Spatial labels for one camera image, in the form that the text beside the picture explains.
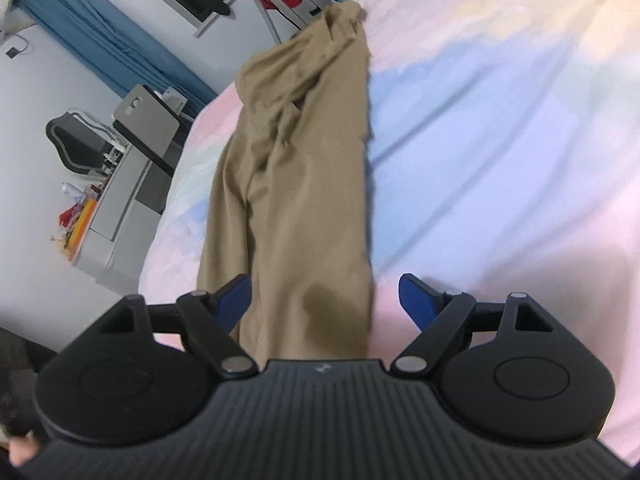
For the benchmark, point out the grey black chair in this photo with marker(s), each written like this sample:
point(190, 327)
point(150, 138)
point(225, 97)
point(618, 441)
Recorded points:
point(147, 122)

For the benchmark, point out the orange tray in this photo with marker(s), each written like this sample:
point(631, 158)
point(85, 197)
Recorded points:
point(78, 228)

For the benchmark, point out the person's left hand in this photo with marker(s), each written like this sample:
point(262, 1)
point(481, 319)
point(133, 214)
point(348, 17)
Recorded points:
point(23, 449)

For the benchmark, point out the tan t-shirt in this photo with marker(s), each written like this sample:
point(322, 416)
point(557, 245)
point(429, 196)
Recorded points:
point(288, 206)

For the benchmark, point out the blue curtain left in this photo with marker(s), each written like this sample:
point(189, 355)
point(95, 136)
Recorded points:
point(117, 50)

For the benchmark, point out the pastel bed sheet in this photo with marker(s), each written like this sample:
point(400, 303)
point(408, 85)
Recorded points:
point(504, 157)

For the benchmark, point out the wall power outlet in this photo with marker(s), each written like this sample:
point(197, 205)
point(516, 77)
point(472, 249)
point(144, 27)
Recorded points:
point(11, 52)

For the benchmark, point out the wavy vanity mirror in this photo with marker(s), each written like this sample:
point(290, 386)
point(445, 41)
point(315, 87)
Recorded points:
point(82, 143)

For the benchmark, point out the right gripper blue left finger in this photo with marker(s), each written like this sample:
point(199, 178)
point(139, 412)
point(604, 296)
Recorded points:
point(204, 321)

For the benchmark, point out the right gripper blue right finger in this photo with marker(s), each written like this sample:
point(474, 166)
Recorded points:
point(447, 322)

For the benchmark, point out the white dressing table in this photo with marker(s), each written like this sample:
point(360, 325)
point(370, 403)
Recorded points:
point(113, 248)

